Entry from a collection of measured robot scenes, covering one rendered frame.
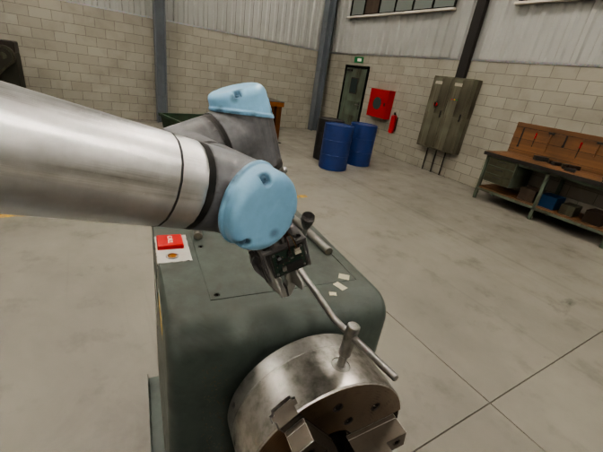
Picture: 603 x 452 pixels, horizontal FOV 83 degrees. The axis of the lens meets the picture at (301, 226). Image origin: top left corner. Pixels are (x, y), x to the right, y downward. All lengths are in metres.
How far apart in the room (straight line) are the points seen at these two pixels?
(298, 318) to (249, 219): 0.46
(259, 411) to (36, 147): 0.52
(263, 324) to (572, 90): 7.11
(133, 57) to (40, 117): 9.99
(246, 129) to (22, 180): 0.26
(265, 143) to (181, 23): 10.01
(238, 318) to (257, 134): 0.37
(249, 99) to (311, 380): 0.44
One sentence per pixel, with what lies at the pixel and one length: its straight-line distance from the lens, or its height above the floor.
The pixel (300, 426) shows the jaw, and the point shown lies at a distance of 0.61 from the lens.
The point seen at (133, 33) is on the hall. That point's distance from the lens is 10.22.
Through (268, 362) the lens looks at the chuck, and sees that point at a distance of 0.66.
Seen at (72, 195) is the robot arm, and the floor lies 1.60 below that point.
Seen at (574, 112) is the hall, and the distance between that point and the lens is 7.39.
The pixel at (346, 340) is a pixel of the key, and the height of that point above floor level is 1.30.
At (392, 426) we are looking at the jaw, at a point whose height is 1.12.
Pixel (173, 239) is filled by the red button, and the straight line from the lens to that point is 0.91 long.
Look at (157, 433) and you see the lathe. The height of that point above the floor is 0.54.
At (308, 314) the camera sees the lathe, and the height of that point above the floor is 1.24.
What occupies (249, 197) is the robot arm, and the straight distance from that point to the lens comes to 0.27.
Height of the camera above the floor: 1.69
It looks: 24 degrees down
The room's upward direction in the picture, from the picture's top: 9 degrees clockwise
